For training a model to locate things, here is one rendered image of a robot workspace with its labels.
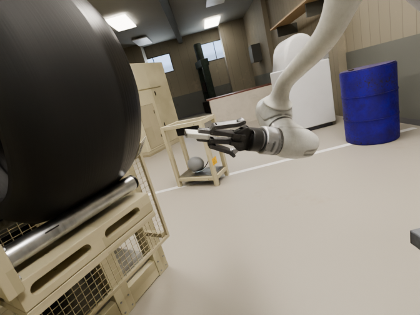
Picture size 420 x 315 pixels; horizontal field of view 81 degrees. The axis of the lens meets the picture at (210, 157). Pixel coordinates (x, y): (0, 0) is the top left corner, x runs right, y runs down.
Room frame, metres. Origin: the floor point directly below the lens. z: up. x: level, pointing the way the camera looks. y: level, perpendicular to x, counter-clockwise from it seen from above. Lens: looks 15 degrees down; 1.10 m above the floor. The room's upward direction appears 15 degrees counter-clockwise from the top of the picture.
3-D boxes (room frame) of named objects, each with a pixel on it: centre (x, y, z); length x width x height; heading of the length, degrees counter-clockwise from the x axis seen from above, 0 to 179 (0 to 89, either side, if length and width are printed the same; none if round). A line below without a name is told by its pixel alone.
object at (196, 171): (2.99, 0.15, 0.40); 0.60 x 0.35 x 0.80; 58
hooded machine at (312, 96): (4.35, -1.84, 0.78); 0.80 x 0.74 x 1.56; 87
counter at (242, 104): (6.90, -1.47, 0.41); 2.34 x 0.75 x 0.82; 88
